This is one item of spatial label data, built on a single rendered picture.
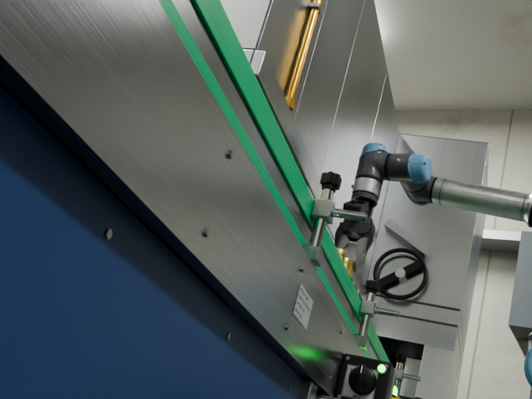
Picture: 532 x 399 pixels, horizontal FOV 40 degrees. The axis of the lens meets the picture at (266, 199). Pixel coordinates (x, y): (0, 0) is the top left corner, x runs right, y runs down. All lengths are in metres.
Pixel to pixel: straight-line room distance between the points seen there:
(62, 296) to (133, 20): 0.18
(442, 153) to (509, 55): 2.04
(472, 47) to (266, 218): 4.38
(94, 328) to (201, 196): 0.14
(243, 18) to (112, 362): 1.11
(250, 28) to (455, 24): 3.43
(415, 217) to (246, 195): 2.37
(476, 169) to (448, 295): 0.55
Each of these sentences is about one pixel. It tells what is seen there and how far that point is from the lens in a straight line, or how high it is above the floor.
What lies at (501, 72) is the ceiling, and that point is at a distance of 5.28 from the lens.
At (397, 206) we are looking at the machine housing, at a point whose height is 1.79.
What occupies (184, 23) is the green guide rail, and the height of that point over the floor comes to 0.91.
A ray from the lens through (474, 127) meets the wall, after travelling 5.63.
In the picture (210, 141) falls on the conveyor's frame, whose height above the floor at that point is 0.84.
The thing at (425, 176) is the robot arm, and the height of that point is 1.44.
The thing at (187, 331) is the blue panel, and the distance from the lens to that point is 0.67.
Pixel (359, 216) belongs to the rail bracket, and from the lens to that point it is 0.97.
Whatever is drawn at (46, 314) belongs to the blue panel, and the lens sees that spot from 0.48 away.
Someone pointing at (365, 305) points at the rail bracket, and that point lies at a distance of 1.40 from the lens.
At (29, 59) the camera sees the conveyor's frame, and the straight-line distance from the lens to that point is 0.40.
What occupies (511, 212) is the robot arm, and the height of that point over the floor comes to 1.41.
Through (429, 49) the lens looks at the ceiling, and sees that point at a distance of 5.15.
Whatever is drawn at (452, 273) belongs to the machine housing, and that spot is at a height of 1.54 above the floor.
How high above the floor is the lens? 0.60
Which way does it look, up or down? 21 degrees up
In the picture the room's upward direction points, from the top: 16 degrees clockwise
